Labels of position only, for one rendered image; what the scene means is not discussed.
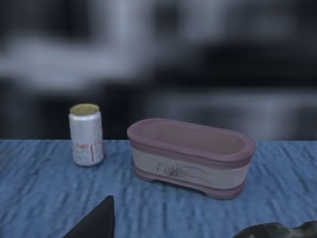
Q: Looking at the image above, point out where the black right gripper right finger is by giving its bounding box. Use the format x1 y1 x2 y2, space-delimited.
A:
232 221 317 238

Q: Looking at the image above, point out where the white can with gold top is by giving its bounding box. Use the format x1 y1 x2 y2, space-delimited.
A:
68 103 105 167

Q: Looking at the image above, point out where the oval pink and white planter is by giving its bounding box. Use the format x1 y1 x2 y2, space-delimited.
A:
126 118 256 200

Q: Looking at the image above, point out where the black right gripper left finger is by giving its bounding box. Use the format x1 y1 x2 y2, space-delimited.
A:
64 195 117 238

